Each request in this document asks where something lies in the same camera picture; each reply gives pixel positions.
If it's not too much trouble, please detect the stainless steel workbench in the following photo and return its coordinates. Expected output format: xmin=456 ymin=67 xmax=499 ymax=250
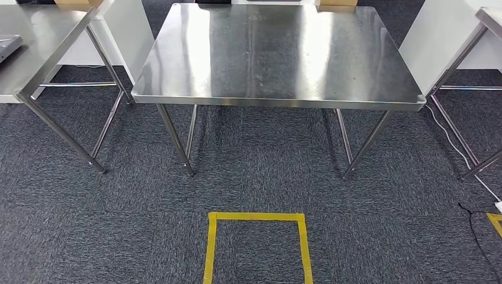
xmin=131 ymin=3 xmax=427 ymax=179

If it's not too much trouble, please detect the grey metal plate part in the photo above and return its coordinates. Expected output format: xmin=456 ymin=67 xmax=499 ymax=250
xmin=0 ymin=34 xmax=24 ymax=63

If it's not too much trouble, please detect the yellow floor tape outline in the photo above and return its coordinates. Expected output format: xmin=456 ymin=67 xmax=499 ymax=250
xmin=486 ymin=212 xmax=502 ymax=238
xmin=202 ymin=211 xmax=314 ymax=284

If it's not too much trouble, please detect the open cardboard box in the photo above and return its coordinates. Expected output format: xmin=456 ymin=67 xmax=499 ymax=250
xmin=314 ymin=0 xmax=359 ymax=8

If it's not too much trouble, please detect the closed cardboard box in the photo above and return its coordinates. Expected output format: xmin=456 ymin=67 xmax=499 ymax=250
xmin=54 ymin=0 xmax=104 ymax=7

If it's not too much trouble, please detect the white floor cable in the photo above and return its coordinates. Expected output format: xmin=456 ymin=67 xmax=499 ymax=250
xmin=425 ymin=104 xmax=501 ymax=203

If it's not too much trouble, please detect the black floor cable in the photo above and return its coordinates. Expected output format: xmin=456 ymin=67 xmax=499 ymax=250
xmin=458 ymin=202 xmax=502 ymax=282

